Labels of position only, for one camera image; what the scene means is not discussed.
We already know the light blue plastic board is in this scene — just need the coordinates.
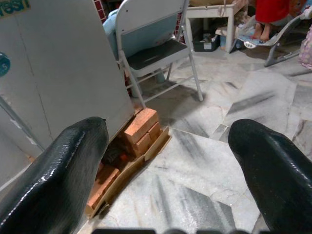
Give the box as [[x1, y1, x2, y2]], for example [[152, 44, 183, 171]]
[[102, 9, 178, 59]]

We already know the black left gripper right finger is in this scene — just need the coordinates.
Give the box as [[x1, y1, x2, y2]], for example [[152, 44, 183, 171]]
[[227, 118, 312, 234]]

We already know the green yellow Fresh sticker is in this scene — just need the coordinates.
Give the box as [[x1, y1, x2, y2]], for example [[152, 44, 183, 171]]
[[0, 0, 32, 19]]

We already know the red clay brick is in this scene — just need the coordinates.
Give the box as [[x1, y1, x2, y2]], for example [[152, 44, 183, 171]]
[[123, 108, 159, 147], [85, 165, 120, 216], [135, 121, 162, 156]]

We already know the white table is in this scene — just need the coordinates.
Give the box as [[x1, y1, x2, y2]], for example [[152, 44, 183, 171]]
[[185, 0, 244, 54]]

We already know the child in red shirt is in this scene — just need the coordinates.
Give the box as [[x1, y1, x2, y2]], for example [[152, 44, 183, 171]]
[[250, 0, 297, 41]]

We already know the black plastic bin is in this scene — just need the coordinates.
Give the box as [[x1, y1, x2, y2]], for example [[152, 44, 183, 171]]
[[192, 34, 220, 52]]

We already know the grey baby bouncer seat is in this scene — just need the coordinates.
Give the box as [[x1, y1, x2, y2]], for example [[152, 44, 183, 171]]
[[230, 11, 312, 77]]

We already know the blue round sticker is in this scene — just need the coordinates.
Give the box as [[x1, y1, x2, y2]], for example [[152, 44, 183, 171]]
[[0, 52, 12, 78]]

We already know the silver fridge door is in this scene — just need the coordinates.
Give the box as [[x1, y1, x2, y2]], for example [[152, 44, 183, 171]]
[[0, 0, 135, 193]]

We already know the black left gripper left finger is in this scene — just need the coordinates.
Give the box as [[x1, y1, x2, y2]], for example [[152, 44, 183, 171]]
[[0, 116, 110, 234]]

